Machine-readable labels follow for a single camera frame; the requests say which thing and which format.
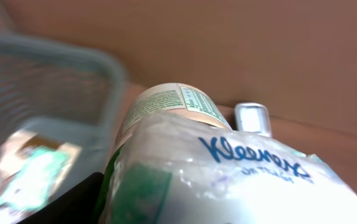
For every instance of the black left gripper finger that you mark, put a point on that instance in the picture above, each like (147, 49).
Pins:
(75, 206)

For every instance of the Kleenex tissue pack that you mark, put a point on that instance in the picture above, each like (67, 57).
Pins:
(176, 170)

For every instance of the green lid white jar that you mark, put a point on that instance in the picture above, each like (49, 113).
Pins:
(177, 98)

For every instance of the white barcode scanner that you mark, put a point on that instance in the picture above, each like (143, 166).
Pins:
(253, 118)

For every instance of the teal snack packet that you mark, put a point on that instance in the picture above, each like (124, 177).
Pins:
(31, 187)

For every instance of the brown white snack bag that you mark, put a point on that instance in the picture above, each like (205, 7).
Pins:
(14, 152)

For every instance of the grey plastic mesh basket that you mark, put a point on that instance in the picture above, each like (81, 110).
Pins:
(62, 92)

